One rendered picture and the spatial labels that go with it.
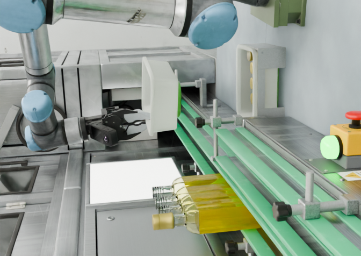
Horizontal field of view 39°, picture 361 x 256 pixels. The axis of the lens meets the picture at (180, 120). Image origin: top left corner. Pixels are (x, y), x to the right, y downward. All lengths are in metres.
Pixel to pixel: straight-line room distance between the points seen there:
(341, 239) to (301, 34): 0.68
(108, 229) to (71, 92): 0.89
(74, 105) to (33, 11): 1.13
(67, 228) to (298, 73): 0.74
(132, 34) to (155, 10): 3.78
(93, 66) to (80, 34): 2.75
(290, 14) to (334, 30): 0.17
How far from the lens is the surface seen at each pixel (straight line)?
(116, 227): 1.41
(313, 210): 0.79
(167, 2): 1.12
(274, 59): 1.40
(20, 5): 1.06
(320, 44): 1.21
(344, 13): 1.11
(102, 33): 4.88
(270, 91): 1.41
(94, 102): 2.15
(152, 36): 4.91
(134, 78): 2.14
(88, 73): 2.13
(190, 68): 2.17
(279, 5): 1.26
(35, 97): 1.37
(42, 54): 1.37
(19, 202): 1.74
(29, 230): 1.56
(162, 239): 1.33
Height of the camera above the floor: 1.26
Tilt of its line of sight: 9 degrees down
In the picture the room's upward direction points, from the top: 94 degrees counter-clockwise
